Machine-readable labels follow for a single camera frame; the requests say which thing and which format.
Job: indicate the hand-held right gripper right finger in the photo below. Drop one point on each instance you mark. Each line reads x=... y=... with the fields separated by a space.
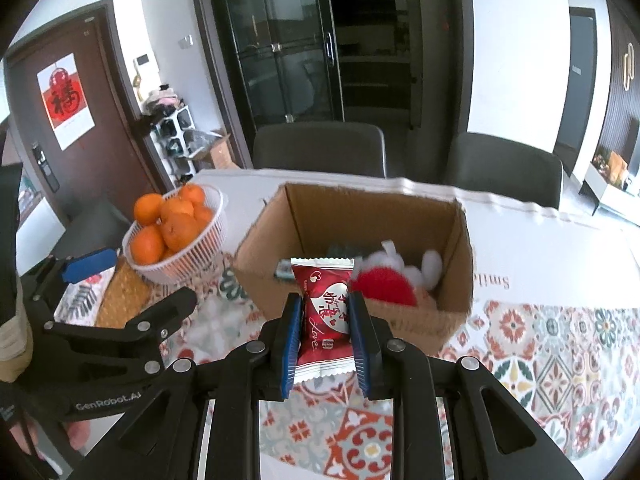
x=361 y=345

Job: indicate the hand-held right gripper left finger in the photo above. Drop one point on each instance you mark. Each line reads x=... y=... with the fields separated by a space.
x=291 y=345

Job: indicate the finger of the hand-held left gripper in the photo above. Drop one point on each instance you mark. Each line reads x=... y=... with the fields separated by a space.
x=92 y=262
x=165 y=312

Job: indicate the red snack packet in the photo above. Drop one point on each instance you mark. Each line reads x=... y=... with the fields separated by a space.
x=322 y=315

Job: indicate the large brown cardboard box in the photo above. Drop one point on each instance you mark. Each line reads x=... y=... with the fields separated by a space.
x=325 y=210

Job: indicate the person's left hand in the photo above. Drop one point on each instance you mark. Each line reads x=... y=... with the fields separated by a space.
x=80 y=437

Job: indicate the dark grey dining chair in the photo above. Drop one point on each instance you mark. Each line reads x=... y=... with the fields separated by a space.
x=320 y=150
x=90 y=230
x=500 y=170

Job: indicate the white patterned packet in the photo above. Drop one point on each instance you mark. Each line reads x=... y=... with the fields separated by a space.
x=80 y=297

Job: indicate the woven straw mat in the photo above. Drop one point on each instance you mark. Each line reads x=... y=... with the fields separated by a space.
x=125 y=295

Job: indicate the white plastic basket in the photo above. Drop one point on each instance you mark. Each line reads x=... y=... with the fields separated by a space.
x=195 y=255

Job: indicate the pile of oranges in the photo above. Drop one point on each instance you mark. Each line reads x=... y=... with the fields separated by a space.
x=175 y=225

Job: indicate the black panel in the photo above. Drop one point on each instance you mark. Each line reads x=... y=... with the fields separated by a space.
x=10 y=220

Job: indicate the brown wooden door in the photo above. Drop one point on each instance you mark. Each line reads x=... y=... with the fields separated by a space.
x=100 y=160

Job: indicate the white fluffy plush toy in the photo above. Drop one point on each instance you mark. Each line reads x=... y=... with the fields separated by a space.
x=430 y=265

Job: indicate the black door lock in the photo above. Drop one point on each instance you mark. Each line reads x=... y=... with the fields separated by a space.
x=45 y=167

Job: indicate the white shoe rack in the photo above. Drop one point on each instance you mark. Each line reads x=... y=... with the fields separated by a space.
x=175 y=130

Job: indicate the red white door poster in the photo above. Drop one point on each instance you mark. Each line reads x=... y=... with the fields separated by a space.
x=65 y=105

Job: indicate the small open cardboard box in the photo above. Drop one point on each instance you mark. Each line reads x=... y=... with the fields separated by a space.
x=222 y=155

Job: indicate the tile-print tablecloth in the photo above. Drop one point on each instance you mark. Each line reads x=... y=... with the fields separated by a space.
x=550 y=360

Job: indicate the black glass cabinet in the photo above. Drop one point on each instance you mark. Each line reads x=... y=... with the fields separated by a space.
x=280 y=60

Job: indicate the white low cabinet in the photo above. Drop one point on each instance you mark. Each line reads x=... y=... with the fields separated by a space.
x=610 y=200

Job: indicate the orange gift box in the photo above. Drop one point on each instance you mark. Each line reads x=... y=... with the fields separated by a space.
x=612 y=167

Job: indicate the dark interior door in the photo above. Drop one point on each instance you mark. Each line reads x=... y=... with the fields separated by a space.
x=575 y=85

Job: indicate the white wall intercom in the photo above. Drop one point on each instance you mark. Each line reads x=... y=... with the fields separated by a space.
x=144 y=67

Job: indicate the white light switch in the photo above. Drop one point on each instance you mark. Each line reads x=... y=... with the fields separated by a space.
x=185 y=42

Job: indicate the gold wall ornament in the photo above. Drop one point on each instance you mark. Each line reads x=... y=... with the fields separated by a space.
x=627 y=65

